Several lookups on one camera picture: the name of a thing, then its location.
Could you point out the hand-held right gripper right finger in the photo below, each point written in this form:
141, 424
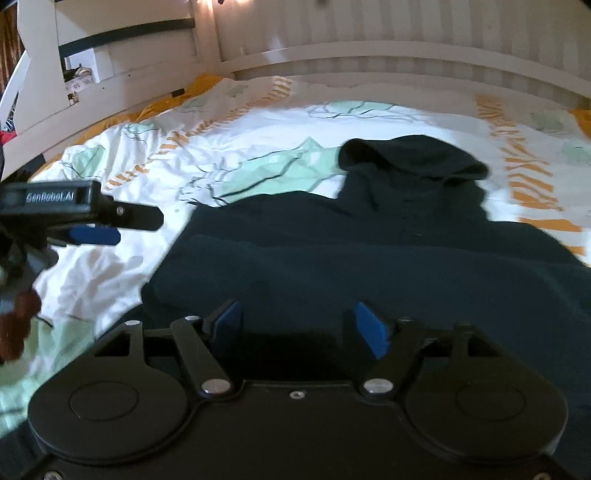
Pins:
369, 331

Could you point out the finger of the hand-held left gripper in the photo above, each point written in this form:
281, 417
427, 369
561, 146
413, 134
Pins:
138, 217
94, 236

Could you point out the white slatted headboard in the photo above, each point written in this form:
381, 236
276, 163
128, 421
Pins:
397, 41

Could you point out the white bed frame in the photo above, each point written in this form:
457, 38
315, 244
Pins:
120, 60

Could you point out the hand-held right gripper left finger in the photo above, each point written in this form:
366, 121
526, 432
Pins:
227, 325

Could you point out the person's left hand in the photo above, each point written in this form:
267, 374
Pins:
16, 323

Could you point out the red cloth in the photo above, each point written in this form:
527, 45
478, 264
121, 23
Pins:
7, 137

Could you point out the small clutter on shelf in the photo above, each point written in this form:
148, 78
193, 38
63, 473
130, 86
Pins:
76, 74

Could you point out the black hoodie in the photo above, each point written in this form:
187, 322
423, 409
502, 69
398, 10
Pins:
369, 258

